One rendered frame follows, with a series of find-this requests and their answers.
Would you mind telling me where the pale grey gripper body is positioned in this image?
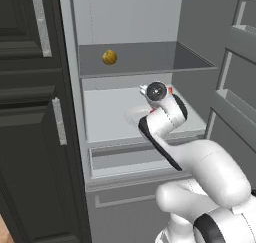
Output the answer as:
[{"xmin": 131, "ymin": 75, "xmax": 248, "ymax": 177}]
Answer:
[{"xmin": 138, "ymin": 84, "xmax": 150, "ymax": 97}]

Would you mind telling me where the glass fridge shelf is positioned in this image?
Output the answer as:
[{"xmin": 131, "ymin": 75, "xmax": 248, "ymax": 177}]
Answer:
[{"xmin": 78, "ymin": 41, "xmax": 218, "ymax": 80}]

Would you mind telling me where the white fridge shelf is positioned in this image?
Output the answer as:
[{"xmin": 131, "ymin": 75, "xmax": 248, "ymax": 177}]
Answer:
[{"xmin": 82, "ymin": 86, "xmax": 208, "ymax": 144}]

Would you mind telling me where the grey fridge drawer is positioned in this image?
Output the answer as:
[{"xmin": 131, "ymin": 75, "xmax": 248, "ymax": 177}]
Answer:
[{"xmin": 88, "ymin": 142, "xmax": 193, "ymax": 180}]

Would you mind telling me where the grey fridge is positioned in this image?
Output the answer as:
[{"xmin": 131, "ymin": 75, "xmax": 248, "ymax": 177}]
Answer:
[{"xmin": 58, "ymin": 0, "xmax": 242, "ymax": 243}]

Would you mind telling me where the grey fridge door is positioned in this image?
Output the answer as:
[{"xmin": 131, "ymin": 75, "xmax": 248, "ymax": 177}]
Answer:
[{"xmin": 204, "ymin": 0, "xmax": 256, "ymax": 192}]

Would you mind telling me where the grey fridge door bin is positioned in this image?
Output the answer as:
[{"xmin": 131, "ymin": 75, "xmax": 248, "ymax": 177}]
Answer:
[
  {"xmin": 212, "ymin": 88, "xmax": 256, "ymax": 152},
  {"xmin": 227, "ymin": 24, "xmax": 256, "ymax": 65}
]

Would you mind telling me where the yellow round fruit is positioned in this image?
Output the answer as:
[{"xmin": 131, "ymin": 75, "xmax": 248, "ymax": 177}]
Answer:
[{"xmin": 102, "ymin": 49, "xmax": 118, "ymax": 66}]

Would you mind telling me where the grey freezer drawer front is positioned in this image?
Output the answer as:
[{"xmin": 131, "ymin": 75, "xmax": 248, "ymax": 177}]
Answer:
[{"xmin": 85, "ymin": 175, "xmax": 188, "ymax": 243}]

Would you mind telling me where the dark tall cupboard door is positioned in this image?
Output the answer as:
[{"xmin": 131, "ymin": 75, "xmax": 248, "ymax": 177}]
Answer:
[{"xmin": 0, "ymin": 68, "xmax": 92, "ymax": 243}]

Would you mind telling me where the short grey cupboard handle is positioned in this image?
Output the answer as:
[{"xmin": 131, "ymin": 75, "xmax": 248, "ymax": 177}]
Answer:
[{"xmin": 51, "ymin": 96, "xmax": 68, "ymax": 147}]

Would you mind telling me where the grey freezer drawer handle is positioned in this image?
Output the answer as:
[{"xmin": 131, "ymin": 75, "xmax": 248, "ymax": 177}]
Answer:
[{"xmin": 94, "ymin": 194, "xmax": 157, "ymax": 209}]

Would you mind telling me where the long grey cupboard handle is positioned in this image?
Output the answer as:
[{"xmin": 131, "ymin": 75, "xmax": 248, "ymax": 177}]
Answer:
[{"xmin": 29, "ymin": 0, "xmax": 53, "ymax": 58}]

